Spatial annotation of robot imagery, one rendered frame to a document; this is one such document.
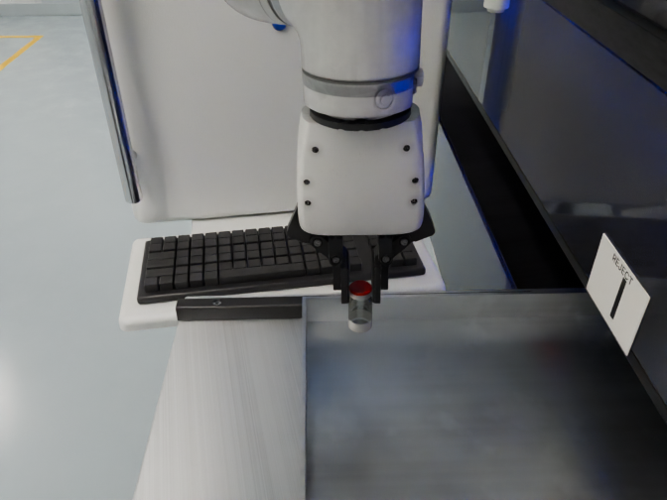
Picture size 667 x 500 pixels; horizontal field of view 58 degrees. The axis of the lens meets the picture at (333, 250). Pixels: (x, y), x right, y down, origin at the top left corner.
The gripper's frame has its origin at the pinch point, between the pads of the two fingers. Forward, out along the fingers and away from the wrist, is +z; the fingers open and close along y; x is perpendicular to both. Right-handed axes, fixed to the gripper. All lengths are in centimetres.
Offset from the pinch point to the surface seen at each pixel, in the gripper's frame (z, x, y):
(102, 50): -11.8, -32.5, 31.3
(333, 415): 12.7, 4.5, 2.7
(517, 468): 13.3, 10.0, -13.2
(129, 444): 97, -61, 59
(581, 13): -18.6, -14.6, -20.4
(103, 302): 93, -118, 85
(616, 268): -2.5, 2.9, -20.7
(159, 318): 19.3, -18.0, 26.1
